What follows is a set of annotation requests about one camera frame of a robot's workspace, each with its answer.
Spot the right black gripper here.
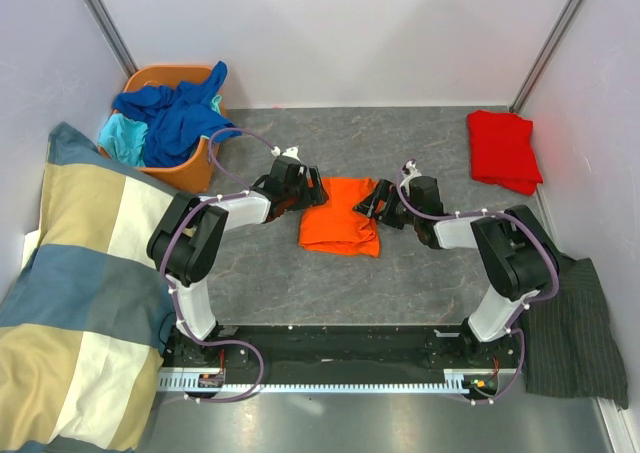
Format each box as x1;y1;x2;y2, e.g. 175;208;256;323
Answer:
352;180;420;231

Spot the orange t shirt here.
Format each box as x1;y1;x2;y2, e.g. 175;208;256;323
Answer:
298;177;380;258

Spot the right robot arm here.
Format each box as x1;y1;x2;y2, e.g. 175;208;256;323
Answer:
353;175;561;367

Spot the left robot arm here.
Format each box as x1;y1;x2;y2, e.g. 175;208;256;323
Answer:
146;154;328;366

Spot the orange plastic basket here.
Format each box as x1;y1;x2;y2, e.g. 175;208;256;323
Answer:
99;65;219;193

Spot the folded red t shirt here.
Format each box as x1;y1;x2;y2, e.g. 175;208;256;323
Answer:
467;110;544;196

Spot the blue t shirt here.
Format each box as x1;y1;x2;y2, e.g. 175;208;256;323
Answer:
113;61;241;168

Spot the teal t shirt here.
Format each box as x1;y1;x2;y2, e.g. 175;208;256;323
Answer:
99;94;225;167

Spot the dark striped cloth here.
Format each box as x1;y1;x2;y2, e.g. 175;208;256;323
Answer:
521;256;629;409

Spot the blue beige checked pillow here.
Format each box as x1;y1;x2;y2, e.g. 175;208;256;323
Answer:
1;123;175;452

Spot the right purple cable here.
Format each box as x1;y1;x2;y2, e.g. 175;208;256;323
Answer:
396;159;562;407

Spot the purple cable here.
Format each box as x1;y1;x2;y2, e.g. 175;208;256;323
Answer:
396;159;562;407
159;127;281;405

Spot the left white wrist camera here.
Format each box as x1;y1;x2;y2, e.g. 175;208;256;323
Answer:
271;146;301;162

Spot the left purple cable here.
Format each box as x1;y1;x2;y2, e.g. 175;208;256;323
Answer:
159;127;281;405

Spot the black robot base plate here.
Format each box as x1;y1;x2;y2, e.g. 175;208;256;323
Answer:
163;325;520;384

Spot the white slotted cable duct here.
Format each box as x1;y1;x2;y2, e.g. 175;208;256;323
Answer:
157;368;497;395

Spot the left aluminium frame post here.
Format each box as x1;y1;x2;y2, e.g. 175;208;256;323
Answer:
83;0;138;77

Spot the aluminium frame post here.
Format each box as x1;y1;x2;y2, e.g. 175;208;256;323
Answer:
509;0;587;114
83;0;138;77

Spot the right aluminium frame post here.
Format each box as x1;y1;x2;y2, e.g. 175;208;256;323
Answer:
509;0;587;114

